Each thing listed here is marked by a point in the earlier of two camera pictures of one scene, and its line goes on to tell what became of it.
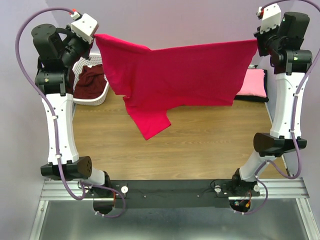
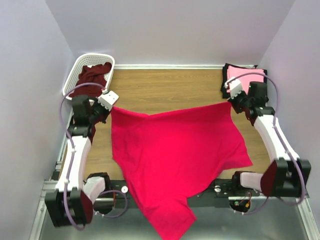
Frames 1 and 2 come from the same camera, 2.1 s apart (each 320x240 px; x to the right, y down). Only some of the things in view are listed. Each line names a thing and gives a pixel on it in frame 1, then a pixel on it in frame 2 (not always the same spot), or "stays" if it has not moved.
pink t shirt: x=254 y=84 → x=245 y=80
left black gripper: x=86 y=45 → x=96 y=103
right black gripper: x=259 y=36 → x=233 y=101
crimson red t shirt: x=151 y=81 → x=168 y=159
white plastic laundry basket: x=94 y=59 stays
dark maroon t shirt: x=91 y=82 stays
